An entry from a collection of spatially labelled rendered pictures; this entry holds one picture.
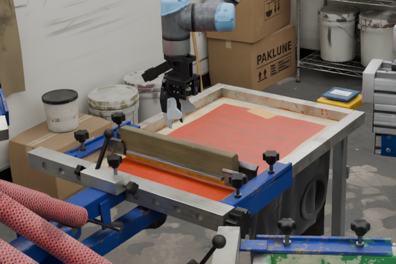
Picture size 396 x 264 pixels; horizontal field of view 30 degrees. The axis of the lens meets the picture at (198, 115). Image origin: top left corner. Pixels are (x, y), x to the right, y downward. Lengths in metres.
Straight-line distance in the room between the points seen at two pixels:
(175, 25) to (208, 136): 0.55
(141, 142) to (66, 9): 2.39
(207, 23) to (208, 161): 0.38
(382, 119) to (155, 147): 0.65
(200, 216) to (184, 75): 0.40
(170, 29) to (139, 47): 3.06
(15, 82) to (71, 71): 0.48
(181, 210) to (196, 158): 0.28
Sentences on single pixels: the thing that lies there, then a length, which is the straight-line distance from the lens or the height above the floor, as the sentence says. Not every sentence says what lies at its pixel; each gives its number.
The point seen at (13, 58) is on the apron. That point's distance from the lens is 4.18.
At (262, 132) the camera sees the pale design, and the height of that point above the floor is 0.96.
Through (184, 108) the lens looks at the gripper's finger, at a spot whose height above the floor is 1.15.
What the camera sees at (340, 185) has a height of 0.61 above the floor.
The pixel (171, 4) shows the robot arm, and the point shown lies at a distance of 1.92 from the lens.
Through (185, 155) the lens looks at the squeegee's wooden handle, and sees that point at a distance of 2.07.
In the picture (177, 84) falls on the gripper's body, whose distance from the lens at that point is 1.97.
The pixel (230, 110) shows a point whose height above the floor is 0.96.
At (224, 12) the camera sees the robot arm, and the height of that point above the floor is 1.43.
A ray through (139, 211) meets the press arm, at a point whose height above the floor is 0.92.
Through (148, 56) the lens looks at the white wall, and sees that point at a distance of 5.07.
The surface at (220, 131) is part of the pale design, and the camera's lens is 2.40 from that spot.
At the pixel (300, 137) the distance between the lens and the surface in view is 2.34.
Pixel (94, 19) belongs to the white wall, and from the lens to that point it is 4.64.
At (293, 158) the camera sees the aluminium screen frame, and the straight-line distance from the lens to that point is 2.12.
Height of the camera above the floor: 1.90
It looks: 22 degrees down
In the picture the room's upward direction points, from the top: 3 degrees counter-clockwise
